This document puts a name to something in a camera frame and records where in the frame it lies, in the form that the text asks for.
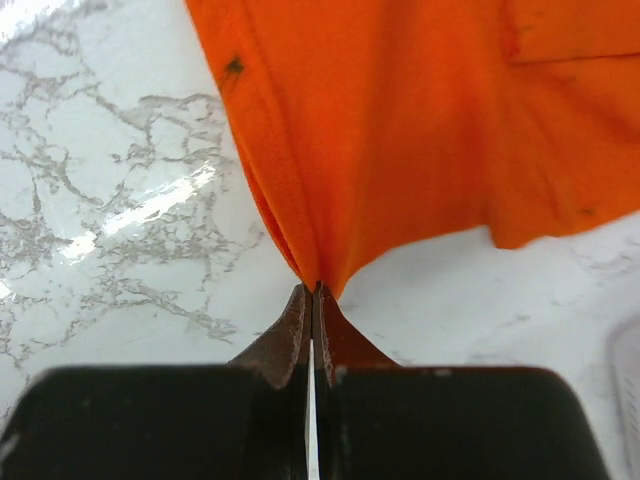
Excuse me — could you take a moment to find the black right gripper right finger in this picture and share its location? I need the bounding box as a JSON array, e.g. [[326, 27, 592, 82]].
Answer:
[[312, 285, 608, 479]]

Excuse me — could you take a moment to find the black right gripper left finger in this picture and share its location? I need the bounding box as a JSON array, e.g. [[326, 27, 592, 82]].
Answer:
[[1, 286, 312, 479]]

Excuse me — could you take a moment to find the orange t shirt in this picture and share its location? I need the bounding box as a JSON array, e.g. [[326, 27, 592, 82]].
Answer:
[[187, 1, 639, 293]]

